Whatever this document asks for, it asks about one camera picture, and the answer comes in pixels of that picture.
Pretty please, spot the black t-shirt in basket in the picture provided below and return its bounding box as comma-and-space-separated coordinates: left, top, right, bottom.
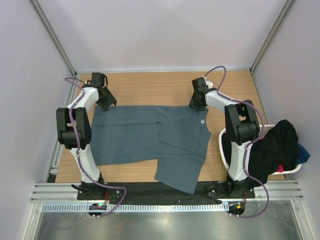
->
222, 119, 300, 190

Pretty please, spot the aluminium frame rail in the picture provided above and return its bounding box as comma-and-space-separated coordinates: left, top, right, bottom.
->
249, 0, 297, 75
30, 180, 303, 205
28, 0, 77, 76

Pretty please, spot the aluminium right frame rail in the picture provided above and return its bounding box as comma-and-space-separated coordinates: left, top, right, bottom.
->
249, 0, 297, 75

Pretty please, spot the aluminium front frame rail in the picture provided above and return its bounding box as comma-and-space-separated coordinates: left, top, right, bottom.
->
30, 180, 303, 205

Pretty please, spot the white laundry basket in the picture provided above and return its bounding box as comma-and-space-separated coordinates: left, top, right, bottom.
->
218, 124, 302, 175

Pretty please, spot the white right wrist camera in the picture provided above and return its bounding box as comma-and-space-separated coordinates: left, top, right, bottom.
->
203, 76, 214, 89

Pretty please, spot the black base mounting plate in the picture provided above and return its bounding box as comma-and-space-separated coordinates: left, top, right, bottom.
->
71, 181, 255, 205

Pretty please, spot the blue garment in basket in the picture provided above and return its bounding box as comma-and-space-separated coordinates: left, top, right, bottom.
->
296, 143, 311, 165

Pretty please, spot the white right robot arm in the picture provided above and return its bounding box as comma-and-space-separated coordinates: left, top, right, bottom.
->
189, 77, 260, 198

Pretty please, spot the aluminium left frame rail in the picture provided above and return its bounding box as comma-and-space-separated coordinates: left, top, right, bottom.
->
28, 0, 77, 76

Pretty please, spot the teal blue t-shirt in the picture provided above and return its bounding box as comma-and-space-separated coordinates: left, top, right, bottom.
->
90, 105, 211, 195

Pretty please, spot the white slotted cable duct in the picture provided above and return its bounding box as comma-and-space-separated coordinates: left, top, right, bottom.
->
42, 202, 229, 214

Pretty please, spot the pink garment in basket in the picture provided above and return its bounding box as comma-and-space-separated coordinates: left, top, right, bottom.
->
276, 164, 284, 173

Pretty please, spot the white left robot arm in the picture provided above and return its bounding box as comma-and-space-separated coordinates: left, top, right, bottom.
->
56, 72, 117, 200

